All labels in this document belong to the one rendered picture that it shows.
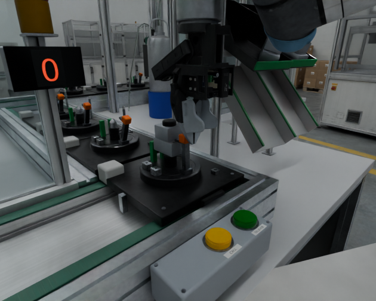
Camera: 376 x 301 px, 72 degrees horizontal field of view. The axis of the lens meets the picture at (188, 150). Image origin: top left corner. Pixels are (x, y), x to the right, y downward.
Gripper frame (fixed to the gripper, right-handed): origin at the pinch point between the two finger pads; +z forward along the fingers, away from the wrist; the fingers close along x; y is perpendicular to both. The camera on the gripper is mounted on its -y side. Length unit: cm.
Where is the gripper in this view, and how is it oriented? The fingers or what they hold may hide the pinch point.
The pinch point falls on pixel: (190, 137)
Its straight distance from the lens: 51.2
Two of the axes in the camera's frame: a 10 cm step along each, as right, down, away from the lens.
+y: 6.9, 2.6, -6.8
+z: 0.0, 9.3, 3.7
